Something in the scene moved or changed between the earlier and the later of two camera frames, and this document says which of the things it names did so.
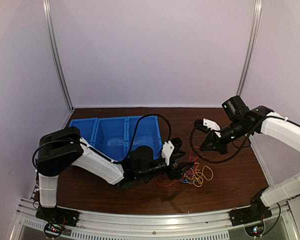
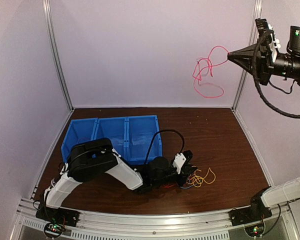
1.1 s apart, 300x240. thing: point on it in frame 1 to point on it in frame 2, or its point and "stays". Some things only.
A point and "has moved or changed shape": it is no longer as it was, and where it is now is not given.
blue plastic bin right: [148, 134] stays
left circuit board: [53, 230] stays
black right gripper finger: [211, 142] to [249, 51]
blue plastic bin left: [88, 129] stays
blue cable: [187, 181] has moved or changed shape
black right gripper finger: [210, 146] to [247, 63]
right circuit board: [254, 231] stays
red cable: [191, 159] has moved or changed shape
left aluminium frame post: [47, 11] stays
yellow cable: [196, 176] has moved or changed shape
